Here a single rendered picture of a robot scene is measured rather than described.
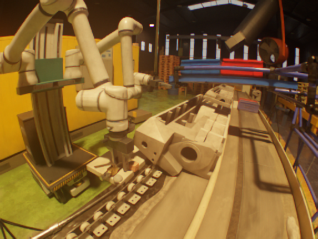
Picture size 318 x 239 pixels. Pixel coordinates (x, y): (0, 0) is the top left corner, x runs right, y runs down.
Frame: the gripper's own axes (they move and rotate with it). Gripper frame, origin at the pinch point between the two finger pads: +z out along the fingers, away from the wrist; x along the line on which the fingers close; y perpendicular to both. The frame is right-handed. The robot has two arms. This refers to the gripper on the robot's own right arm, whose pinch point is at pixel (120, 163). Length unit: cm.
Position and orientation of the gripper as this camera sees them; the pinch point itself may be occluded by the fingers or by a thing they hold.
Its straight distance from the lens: 68.3
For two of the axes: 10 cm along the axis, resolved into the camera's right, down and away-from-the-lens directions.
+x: 8.7, 1.9, -4.5
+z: -0.4, 9.4, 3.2
